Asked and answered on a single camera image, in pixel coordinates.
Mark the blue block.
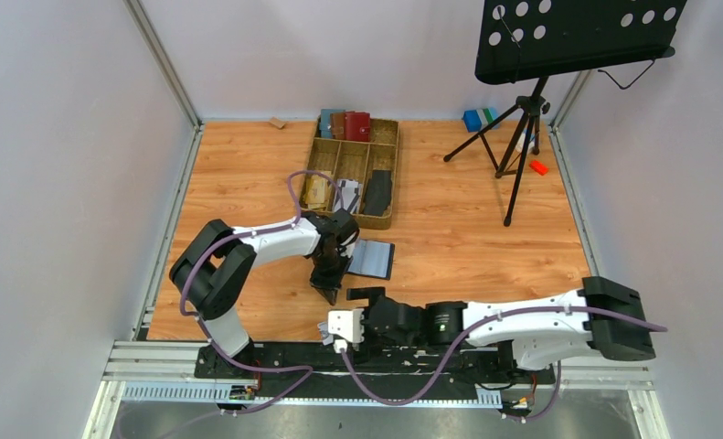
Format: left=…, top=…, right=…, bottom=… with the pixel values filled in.
left=462, top=109, right=487, bottom=133

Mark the brown card wallet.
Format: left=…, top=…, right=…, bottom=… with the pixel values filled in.
left=329, top=112, right=346, bottom=140

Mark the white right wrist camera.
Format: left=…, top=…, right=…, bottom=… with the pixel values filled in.
left=327, top=308, right=365, bottom=354

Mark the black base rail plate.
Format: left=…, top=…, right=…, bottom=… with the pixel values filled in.
left=194, top=342, right=555, bottom=399

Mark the gold cards stack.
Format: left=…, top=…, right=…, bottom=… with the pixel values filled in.
left=302, top=174, right=333, bottom=210

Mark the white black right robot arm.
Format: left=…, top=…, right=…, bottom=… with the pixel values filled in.
left=327, top=276, right=658, bottom=370

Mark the black music stand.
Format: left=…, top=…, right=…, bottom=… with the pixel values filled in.
left=468, top=0, right=686, bottom=226

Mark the white credit card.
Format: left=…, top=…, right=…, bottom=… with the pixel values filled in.
left=317, top=322, right=334, bottom=346

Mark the black card holder with sleeves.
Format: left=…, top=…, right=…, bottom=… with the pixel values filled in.
left=347, top=239, right=395, bottom=280

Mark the blue card wallet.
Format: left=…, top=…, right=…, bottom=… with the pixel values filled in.
left=318, top=109, right=345, bottom=139

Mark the small wooden block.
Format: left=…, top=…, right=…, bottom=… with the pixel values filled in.
left=269, top=117, right=287, bottom=130

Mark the red card wallet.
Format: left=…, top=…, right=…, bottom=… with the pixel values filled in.
left=345, top=112, right=371, bottom=142

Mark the white slotted cable duct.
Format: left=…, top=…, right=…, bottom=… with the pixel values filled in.
left=121, top=376, right=503, bottom=409

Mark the red block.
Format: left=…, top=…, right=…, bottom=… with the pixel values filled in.
left=529, top=160, right=549, bottom=176

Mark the green block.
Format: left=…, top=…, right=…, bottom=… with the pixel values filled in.
left=480, top=107, right=498, bottom=127

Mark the silver black cards stack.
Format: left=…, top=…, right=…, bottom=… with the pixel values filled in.
left=332, top=178, right=363, bottom=214

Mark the woven wicker tray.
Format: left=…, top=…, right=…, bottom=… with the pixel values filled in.
left=307, top=118, right=401, bottom=230

